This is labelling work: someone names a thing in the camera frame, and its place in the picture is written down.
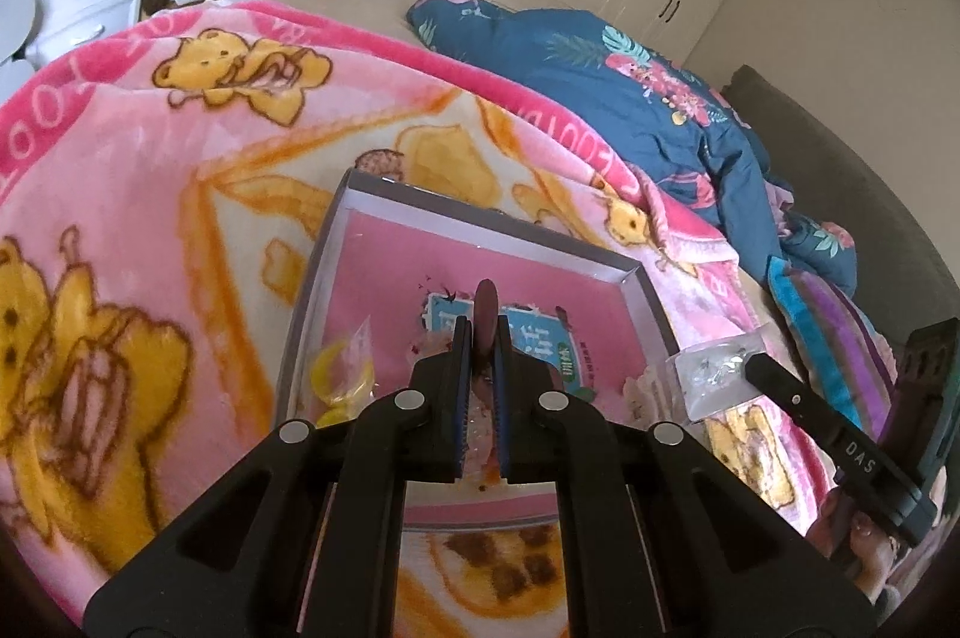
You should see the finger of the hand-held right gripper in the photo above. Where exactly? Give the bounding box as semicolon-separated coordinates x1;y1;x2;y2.
741;353;835;442

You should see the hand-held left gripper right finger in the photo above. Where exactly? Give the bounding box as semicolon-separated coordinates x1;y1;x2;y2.
491;317;878;638

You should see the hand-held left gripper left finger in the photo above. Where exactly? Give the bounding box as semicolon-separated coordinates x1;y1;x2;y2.
82;317;475;638

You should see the clear jewelry packet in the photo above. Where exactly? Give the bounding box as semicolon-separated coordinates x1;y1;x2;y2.
673;327;770;423

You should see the pink cardboard tray box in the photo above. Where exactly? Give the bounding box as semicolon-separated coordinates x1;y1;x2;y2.
274;167;680;530

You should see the person's right hand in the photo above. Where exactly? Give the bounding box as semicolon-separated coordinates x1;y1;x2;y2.
814;488;927;609

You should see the striped purple blue pillow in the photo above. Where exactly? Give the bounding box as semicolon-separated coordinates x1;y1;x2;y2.
766;255;912;444

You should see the yellow accessory in clear bag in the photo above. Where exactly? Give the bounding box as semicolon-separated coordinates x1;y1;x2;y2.
307;315;380;429

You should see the white flower hair clip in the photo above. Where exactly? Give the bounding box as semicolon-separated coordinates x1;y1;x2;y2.
622;368;687;421

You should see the lilac cloth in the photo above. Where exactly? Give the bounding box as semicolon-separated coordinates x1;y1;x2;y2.
765;188;796;234

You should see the grey upholstered headboard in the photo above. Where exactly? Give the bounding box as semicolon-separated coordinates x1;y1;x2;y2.
720;64;960;339

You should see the brown furry hair bobble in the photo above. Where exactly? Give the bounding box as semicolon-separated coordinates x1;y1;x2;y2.
354;149;406;183

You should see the navy floral duvet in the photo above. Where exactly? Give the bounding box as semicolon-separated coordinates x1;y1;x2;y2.
405;0;860;301

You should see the pink bear print blanket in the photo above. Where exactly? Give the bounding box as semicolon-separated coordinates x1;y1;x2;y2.
0;0;833;638

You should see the beige bed sheet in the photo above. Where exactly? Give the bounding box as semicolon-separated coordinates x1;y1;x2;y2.
259;0;451;54

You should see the grey oval panel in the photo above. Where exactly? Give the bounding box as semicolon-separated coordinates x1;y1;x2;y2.
0;0;37;65
0;60;35;106

